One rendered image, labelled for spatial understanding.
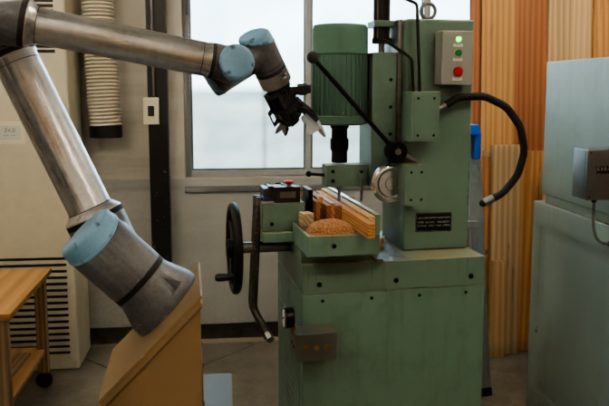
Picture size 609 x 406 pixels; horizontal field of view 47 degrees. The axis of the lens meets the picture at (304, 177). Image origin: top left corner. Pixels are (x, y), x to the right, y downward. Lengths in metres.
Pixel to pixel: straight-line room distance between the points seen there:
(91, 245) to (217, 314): 2.16
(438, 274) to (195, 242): 1.76
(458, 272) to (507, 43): 1.76
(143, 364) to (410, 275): 0.91
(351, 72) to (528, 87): 1.75
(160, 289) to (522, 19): 2.63
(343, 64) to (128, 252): 0.90
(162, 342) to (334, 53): 1.04
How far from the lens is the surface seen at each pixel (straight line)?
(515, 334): 3.72
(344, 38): 2.16
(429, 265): 2.16
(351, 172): 2.23
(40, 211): 3.42
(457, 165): 2.26
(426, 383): 2.28
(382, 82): 2.21
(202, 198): 3.61
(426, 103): 2.12
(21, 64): 1.87
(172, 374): 1.60
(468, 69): 2.20
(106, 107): 3.42
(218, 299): 3.72
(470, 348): 2.30
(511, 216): 3.59
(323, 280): 2.08
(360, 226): 2.00
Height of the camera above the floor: 1.30
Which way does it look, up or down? 7 degrees down
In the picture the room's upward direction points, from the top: straight up
